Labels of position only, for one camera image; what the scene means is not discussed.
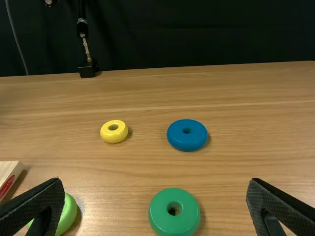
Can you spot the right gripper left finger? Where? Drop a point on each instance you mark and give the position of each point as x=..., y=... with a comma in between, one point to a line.
x=29, y=209

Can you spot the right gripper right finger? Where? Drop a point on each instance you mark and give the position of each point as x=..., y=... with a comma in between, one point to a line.
x=283, y=206

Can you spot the black clamp stand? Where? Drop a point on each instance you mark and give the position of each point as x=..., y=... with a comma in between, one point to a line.
x=86, y=70

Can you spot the wooden peg base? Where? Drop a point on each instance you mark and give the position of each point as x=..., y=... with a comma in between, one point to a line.
x=8, y=172

